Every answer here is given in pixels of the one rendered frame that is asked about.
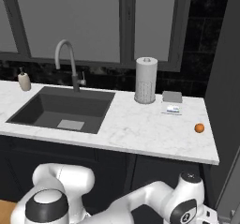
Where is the grey framed window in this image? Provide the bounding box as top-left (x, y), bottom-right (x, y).
top-left (0, 0), bottom-right (194, 73)

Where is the grey rectangular sponge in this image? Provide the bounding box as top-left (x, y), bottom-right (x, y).
top-left (161, 90), bottom-right (184, 104)

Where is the orange round fruit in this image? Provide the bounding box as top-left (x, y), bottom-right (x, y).
top-left (194, 122), bottom-right (206, 134)

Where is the tall grey fridge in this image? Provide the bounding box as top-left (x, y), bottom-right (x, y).
top-left (203, 0), bottom-right (240, 224)

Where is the white paper towel roll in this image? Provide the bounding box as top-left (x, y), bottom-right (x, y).
top-left (133, 56), bottom-right (159, 105)

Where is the dark narrow cupboard panel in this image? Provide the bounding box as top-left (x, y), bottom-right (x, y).
top-left (94, 148), bottom-right (138, 216)

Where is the dark grey sink basin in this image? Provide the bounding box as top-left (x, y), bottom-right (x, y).
top-left (5, 85), bottom-right (117, 135)

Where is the dark drawer front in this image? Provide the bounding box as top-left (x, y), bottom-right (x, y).
top-left (130, 154), bottom-right (204, 224)

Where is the dark wide cupboard door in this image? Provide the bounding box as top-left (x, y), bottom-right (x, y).
top-left (0, 135), bottom-right (98, 204)

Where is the grey curved sink tap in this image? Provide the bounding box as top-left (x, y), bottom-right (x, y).
top-left (54, 39), bottom-right (87, 94)

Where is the beige soap dispenser bottle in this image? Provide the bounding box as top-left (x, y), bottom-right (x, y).
top-left (17, 67), bottom-right (32, 92)

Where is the white and blue packet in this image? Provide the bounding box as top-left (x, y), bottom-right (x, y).
top-left (160, 103), bottom-right (183, 116)

